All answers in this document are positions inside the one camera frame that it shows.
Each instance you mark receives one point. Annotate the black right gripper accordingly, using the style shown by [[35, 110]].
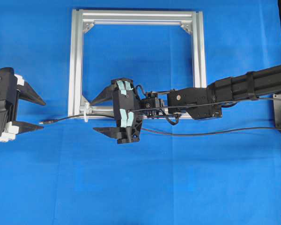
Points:
[[125, 105]]

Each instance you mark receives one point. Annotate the aluminium corner bracket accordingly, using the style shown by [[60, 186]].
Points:
[[84, 103], [187, 27], [87, 26]]

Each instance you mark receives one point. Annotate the aluminium corner bracket right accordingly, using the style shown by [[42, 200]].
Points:
[[187, 27]]

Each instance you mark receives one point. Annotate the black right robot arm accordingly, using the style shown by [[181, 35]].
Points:
[[200, 103]]

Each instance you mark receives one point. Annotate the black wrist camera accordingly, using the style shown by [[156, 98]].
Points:
[[150, 101]]

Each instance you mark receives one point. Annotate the blue cloth mat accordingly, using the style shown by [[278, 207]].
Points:
[[69, 174]]

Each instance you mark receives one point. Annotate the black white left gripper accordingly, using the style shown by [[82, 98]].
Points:
[[13, 87]]

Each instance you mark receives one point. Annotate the aluminium extrusion frame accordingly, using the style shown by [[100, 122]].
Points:
[[128, 17]]

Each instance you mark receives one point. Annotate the aluminium corner bracket bottom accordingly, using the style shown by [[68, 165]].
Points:
[[84, 103]]

